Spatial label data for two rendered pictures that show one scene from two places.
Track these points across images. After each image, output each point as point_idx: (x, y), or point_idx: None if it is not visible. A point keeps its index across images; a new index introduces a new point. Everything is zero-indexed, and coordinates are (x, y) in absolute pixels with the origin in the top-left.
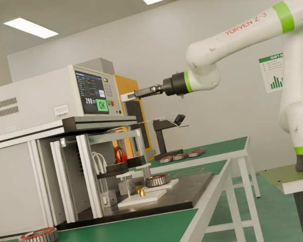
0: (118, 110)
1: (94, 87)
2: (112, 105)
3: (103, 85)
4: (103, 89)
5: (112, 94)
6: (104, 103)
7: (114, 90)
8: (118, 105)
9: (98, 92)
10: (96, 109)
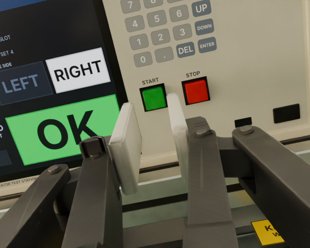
0: (262, 112)
1: None
2: (192, 104)
3: (113, 14)
4: (99, 41)
5: (219, 34)
6: (97, 117)
7: (259, 1)
8: (284, 79)
9: (42, 75)
10: (10, 161)
